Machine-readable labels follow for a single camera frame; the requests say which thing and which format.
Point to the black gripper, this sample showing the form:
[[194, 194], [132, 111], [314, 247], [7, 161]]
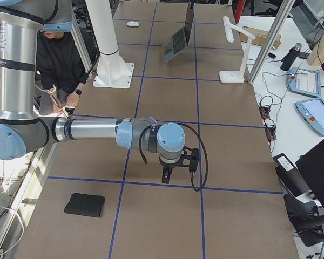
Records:
[[168, 166]]

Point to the grey laptop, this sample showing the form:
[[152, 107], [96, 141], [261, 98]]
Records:
[[180, 39]]

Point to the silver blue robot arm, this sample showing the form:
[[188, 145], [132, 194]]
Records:
[[22, 131]]

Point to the white desk lamp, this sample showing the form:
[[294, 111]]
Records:
[[234, 70]]

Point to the white computer mouse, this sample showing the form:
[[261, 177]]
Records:
[[133, 24]]

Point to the person in black sweater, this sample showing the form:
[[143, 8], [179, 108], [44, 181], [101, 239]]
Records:
[[61, 68]]

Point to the black monitor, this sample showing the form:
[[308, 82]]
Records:
[[311, 168]]

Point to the lower blue teach pendant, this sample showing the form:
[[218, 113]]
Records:
[[312, 111]]

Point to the blue teach pendant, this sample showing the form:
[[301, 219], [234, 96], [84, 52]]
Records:
[[304, 82], [312, 111]]

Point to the black water bottle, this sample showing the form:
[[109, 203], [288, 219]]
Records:
[[290, 57]]

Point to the cardboard box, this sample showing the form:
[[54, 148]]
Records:
[[260, 37]]

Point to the upper blue teach pendant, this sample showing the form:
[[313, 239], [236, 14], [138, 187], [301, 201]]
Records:
[[304, 82]]

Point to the red fire extinguisher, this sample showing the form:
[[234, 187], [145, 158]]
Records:
[[239, 9]]

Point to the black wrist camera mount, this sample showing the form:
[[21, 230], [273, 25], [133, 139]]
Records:
[[189, 158]]

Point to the orange black cable hub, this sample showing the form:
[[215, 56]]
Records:
[[268, 123]]

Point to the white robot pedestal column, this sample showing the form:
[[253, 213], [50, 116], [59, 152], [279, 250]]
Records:
[[112, 70]]

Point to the aluminium frame post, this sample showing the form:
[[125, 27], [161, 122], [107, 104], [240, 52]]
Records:
[[277, 24]]

